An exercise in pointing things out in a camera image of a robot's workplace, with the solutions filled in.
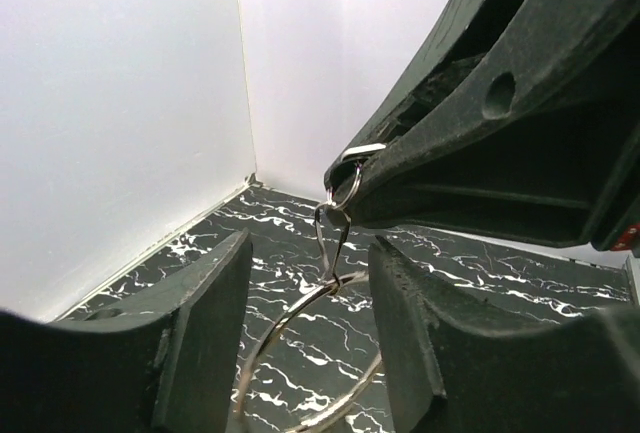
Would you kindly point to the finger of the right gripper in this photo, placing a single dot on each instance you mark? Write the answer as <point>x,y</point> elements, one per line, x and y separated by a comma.
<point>516,119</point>
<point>463,35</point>

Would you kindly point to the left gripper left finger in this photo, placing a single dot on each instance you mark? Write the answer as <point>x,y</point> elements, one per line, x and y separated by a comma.
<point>161,360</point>

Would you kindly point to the large silver keyring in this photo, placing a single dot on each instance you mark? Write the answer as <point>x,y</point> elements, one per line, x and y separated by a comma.
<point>321,354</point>

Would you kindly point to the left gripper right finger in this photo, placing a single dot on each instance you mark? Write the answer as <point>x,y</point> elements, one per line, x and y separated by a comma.
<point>457,363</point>

